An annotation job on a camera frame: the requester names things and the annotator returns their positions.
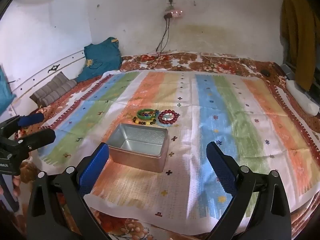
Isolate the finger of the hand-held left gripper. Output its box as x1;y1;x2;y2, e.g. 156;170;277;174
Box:
10;129;56;159
0;113;45;140

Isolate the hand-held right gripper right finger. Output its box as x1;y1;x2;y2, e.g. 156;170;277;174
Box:
205;141;293;240

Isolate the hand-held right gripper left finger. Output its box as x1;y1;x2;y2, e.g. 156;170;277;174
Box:
26;142;110;240

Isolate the silver metal tin box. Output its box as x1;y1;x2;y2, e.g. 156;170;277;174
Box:
106;123;168;173

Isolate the red bead bracelet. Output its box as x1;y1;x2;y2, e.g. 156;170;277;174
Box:
157;109;181;125

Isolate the yellow and dark bead bracelet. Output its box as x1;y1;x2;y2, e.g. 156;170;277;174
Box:
132;116;158;127

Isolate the person's left hand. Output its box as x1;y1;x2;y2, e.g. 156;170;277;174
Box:
11;174;22;198

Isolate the striped folded cloth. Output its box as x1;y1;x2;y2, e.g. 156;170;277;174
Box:
29;71;78;107

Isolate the teal cloth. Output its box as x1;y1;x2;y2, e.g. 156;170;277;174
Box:
0;65;17;117

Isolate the white bed board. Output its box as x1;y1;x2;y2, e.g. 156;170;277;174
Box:
0;49;87;120

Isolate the striped colourful cloth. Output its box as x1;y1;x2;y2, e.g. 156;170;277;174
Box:
37;70;320;235

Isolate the green bangle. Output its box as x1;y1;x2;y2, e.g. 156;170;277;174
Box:
136;108;157;118

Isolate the teal garment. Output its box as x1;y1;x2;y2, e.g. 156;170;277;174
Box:
75;37;123;83

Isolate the white bolster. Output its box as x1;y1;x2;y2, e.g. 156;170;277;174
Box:
286;79;320;117

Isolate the grey object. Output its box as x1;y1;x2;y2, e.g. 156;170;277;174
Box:
280;64;297;80

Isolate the mustard hanging garment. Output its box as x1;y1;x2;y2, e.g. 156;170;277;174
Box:
280;0;320;90

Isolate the white power strip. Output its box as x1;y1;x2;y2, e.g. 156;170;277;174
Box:
164;10;183;19

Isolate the black cable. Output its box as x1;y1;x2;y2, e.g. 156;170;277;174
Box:
150;16;183;70
119;15;173;71

